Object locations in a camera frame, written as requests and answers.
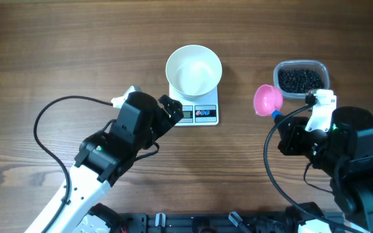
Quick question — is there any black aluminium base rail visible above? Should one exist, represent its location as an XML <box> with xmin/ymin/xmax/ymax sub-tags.
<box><xmin>118</xmin><ymin>212</ymin><xmax>346</xmax><ymax>233</ymax></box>

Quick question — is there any white digital kitchen scale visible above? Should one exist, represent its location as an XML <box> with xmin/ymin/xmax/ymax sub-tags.
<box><xmin>169</xmin><ymin>86</ymin><xmax>220</xmax><ymax>127</ymax></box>

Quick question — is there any black beans pile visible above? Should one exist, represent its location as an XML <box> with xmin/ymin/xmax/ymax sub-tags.
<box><xmin>278</xmin><ymin>69</ymin><xmax>324</xmax><ymax>93</ymax></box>

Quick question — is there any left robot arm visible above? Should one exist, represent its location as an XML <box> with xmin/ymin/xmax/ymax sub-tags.
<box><xmin>27</xmin><ymin>91</ymin><xmax>183</xmax><ymax>232</ymax></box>

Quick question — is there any clear plastic container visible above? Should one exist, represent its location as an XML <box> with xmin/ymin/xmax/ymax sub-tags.
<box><xmin>273</xmin><ymin>60</ymin><xmax>330</xmax><ymax>100</ymax></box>

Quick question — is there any white bowl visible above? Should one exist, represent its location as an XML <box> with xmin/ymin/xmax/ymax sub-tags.
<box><xmin>165</xmin><ymin>45</ymin><xmax>223</xmax><ymax>100</ymax></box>

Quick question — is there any right black camera cable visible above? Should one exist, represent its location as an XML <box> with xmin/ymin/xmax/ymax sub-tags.
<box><xmin>263</xmin><ymin>102</ymin><xmax>365</xmax><ymax>233</ymax></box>

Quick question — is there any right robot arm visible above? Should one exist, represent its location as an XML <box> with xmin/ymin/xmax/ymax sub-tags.
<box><xmin>274</xmin><ymin>106</ymin><xmax>373</xmax><ymax>232</ymax></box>

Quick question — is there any pink scoop blue handle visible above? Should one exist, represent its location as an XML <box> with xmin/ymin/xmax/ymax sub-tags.
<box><xmin>253</xmin><ymin>84</ymin><xmax>283</xmax><ymax>118</ymax></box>

